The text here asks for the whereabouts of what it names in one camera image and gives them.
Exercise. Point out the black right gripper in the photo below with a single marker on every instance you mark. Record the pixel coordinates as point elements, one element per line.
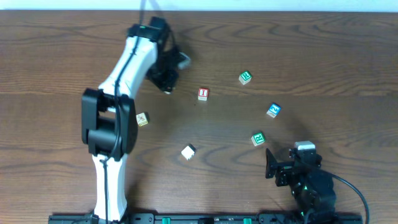
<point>284,171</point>

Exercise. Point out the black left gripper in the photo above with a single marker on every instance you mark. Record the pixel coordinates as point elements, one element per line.
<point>166,82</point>

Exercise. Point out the red letter I block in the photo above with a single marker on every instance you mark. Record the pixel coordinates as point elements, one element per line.
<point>203,94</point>

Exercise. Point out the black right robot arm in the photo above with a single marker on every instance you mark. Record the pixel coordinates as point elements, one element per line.
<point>311,188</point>

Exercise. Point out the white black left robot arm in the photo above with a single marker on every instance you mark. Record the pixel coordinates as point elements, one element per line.
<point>108,115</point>

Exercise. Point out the green R block near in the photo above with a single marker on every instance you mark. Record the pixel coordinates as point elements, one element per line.
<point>258,139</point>

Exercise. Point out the green r block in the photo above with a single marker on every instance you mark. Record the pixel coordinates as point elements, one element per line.
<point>245,77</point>
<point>258,139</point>

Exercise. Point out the yellow picture block near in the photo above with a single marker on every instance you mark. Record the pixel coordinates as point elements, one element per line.
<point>142,119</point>

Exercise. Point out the blue number 2 block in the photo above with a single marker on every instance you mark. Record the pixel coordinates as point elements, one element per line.
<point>274,110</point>

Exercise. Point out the green R block far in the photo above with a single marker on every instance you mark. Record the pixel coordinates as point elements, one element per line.
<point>245,77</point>

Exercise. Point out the plain white wooden block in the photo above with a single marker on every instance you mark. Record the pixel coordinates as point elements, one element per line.
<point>188,152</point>

